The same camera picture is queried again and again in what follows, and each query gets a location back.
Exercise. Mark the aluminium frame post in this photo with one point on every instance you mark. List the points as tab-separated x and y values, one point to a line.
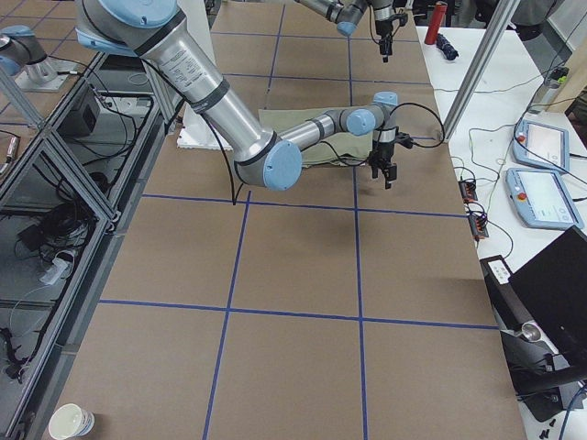
490	40

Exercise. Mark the teach pendant tablet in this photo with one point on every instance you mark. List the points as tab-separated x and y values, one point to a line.
541	146
541	199

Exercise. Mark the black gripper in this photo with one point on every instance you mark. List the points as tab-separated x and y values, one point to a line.
382	28
382	153

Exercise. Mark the olive green long-sleeve shirt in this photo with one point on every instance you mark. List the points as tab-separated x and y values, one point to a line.
350	148

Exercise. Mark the upper teach pendant tablet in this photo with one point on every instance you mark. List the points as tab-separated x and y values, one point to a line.
541	146

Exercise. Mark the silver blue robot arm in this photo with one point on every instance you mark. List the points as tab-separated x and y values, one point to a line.
157	31
347	16

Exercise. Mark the black orange electronics module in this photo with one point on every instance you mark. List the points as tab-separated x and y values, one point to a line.
468	191

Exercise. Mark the lower teach pendant tablet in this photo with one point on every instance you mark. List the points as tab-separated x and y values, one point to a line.
541	199

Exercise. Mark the aluminium rail frame structure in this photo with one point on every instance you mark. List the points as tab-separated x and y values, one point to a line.
72	165

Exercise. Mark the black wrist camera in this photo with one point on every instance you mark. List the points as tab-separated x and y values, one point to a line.
404	140
400	18

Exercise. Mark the paper coffee cup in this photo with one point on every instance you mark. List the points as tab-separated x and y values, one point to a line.
69	421

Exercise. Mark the black laptop computer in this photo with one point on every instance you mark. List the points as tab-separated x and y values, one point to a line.
552	287

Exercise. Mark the folded dark blue umbrella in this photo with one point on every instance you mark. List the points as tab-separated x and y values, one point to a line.
446	48

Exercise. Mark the red cylindrical bottle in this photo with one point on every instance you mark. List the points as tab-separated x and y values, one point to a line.
439	11

